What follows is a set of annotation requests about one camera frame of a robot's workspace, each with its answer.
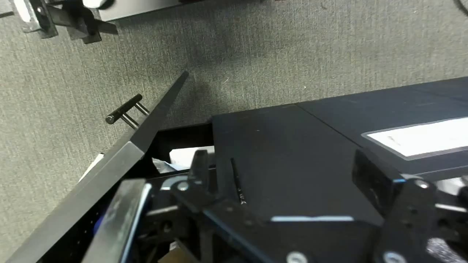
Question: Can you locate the black pen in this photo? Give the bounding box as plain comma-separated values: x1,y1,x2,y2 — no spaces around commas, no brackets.
230,157,246,205

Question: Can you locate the white paper sheet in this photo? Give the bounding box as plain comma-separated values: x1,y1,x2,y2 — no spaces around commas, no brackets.
360,117,468,161

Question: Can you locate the black cable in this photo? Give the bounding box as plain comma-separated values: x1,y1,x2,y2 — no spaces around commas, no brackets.
453,0,468,17

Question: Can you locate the black cabinet door handle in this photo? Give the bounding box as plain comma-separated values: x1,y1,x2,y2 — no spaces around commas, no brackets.
105,94,151,130

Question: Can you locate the black stand base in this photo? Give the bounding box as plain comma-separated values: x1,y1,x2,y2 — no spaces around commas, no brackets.
11,0,120,45

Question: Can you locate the black cabinet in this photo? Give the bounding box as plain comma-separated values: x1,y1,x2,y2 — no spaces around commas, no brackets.
0,71,468,263

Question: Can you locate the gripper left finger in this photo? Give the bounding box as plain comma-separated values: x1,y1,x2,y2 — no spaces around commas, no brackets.
146,149,308,263

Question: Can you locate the black cabinet door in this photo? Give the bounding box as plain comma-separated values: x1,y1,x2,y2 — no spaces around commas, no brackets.
7,71,190,263

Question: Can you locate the white crumpled paper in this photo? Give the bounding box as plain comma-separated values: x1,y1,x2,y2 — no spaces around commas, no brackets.
151,146,215,174

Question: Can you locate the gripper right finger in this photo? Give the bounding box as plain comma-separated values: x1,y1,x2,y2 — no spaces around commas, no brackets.
352,149,468,263

